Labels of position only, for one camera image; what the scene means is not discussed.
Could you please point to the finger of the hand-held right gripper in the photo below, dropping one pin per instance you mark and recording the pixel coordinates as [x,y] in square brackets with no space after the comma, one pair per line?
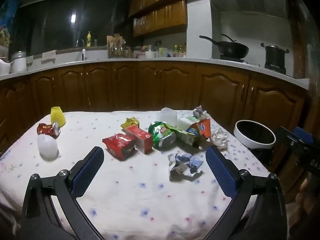
[285,136]
[303,133]

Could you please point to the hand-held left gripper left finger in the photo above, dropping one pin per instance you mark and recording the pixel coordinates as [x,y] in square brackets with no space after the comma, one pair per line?
[87,173]

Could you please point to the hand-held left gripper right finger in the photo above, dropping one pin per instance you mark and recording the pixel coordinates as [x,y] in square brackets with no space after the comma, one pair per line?
[222,175]

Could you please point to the black white-rimmed trash bin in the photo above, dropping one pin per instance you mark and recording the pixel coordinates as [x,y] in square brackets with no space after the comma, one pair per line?
[243,140]

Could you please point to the crushed green can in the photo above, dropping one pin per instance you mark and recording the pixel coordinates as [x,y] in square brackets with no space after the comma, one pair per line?
[160,132]

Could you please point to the person's right hand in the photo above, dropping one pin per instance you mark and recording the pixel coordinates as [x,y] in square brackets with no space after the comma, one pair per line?
[302,195]

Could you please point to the clear plastic wrap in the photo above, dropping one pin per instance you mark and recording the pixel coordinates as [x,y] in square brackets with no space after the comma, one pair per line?
[219,137]

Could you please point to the crumpled blue white paper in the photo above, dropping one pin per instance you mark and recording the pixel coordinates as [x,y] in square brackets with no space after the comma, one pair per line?
[185,165]

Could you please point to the red snack packet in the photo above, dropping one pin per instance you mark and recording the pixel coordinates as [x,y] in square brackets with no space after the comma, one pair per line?
[117,145]

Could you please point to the orange blue snack wrapper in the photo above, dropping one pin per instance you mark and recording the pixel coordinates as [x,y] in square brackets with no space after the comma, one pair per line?
[202,127]

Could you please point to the floral printed table cloth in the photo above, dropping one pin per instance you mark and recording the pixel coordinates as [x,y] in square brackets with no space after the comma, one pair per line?
[140,195]

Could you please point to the crushed red can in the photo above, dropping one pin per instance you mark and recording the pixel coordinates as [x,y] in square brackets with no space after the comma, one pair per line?
[46,129]

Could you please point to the red carton box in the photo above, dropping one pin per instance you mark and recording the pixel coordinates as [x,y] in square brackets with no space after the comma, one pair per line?
[141,137]

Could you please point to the yellow paper cupcake liner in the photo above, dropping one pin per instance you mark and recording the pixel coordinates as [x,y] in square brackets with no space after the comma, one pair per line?
[57,116]

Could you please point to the yellow snack packet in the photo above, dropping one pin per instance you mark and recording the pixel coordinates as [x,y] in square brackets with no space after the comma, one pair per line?
[130,123]

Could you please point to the black cooking pot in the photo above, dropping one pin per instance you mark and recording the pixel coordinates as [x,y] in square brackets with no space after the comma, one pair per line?
[275,55]

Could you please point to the black wok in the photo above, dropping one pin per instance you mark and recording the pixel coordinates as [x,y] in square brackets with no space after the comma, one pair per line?
[232,48]

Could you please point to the wooden lower cabinets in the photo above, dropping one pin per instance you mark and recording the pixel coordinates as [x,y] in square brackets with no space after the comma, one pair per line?
[162,85]

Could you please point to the wooden cabinets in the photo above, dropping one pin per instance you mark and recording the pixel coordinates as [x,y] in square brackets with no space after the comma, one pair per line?
[165,15]
[162,85]

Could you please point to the small white tap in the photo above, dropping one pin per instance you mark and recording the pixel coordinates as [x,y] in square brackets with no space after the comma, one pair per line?
[84,54]

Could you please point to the white kitchen countertop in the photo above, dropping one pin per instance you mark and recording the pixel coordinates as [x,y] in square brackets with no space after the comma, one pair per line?
[175,60]

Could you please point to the hanging dish towel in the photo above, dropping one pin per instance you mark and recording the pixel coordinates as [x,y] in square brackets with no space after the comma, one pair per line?
[48,55]

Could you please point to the wooden knife block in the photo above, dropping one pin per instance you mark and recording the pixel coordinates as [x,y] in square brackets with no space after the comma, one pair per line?
[116,51]

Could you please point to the white canister with metal lid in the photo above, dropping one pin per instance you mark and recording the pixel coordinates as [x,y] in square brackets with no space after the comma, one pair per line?
[18,63]

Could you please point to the metal sink faucet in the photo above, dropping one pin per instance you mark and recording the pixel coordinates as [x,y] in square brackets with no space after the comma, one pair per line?
[82,43]

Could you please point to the small dark bottle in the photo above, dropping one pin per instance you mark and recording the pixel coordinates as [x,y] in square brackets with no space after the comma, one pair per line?
[95,42]

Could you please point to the group of condiment bottles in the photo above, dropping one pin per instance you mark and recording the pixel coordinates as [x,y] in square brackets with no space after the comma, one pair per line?
[178,49]

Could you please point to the yellow dish soap bottle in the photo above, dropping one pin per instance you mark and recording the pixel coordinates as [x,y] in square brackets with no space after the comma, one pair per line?
[88,40]

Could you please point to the white dish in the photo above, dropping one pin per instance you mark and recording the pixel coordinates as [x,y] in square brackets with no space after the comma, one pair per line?
[5,67]

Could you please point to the white lidded pot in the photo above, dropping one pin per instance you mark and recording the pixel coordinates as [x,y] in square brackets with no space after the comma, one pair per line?
[151,53]

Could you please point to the white green jug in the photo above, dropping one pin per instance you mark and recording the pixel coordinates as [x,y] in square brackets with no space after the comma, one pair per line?
[162,52]

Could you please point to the range hood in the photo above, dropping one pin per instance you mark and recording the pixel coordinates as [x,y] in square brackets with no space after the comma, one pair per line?
[250,0]

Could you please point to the dark kitchen window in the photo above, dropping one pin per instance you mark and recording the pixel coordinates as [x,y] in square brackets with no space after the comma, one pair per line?
[50,25]

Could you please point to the wooden upper cabinets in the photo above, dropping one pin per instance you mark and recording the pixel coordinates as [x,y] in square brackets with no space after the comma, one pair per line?
[165,15]

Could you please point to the wall poster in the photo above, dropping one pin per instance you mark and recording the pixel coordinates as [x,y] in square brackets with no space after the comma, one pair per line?
[6,30]

